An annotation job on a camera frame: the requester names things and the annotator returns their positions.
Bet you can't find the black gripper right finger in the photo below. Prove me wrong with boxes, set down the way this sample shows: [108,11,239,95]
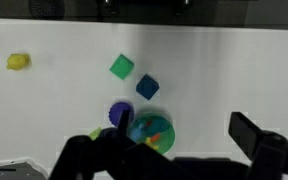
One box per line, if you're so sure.
[228,111,288,162]

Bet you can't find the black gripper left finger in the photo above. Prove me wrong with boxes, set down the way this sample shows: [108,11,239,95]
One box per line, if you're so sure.
[117,109,132,136]

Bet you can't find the yellow starfish toy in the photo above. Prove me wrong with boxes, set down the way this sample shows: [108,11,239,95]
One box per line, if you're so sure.
[145,137,160,151]

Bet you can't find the purple ridged ball toy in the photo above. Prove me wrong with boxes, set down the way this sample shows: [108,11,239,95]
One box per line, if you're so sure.
[108,101,135,128]

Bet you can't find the light blue toy piece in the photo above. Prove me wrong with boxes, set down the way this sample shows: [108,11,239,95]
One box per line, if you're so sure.
[130,126,146,142]

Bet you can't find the orange toy piece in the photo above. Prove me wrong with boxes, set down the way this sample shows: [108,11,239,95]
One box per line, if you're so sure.
[149,132,162,143]

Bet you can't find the green plastic bowl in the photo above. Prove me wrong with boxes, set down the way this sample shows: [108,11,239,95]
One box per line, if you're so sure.
[129,113,176,156]

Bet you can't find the yellow rubber duck toy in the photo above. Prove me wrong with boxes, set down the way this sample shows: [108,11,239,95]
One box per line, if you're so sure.
[6,52,31,71]

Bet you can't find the lime green flat block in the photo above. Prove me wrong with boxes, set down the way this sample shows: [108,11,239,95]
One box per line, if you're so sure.
[88,126,103,141]

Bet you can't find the dark navy cube block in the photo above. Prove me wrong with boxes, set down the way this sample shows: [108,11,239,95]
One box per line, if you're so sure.
[135,73,160,101]

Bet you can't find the green cube block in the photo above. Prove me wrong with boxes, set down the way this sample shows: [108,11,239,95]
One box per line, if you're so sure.
[109,53,135,81]

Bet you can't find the grey metal mounting plate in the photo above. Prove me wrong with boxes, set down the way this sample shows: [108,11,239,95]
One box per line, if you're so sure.
[0,161,48,180]

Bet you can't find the black round grille object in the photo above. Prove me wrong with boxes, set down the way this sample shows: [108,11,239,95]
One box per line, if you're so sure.
[28,0,66,21]

